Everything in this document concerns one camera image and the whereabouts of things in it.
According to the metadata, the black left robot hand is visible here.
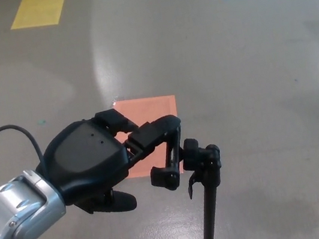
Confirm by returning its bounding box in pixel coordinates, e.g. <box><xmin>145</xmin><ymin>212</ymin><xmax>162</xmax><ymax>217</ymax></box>
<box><xmin>28</xmin><ymin>98</ymin><xmax>194</xmax><ymax>226</ymax></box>

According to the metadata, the black phone stand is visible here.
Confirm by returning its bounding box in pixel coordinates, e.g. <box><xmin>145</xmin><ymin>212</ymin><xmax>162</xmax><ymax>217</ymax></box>
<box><xmin>141</xmin><ymin>114</ymin><xmax>235</xmax><ymax>239</ymax></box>

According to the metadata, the orange floor tape patch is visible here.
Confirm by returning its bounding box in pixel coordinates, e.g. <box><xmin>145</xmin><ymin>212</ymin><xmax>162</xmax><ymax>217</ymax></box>
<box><xmin>108</xmin><ymin>92</ymin><xmax>188</xmax><ymax>184</ymax></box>

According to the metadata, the yellow floor tape patch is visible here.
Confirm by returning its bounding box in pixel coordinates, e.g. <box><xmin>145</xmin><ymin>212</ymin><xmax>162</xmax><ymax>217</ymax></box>
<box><xmin>6</xmin><ymin>0</ymin><xmax>73</xmax><ymax>32</ymax></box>

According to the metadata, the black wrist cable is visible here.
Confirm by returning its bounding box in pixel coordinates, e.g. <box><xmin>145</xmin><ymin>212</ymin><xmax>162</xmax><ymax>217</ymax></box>
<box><xmin>0</xmin><ymin>120</ymin><xmax>49</xmax><ymax>194</ymax></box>

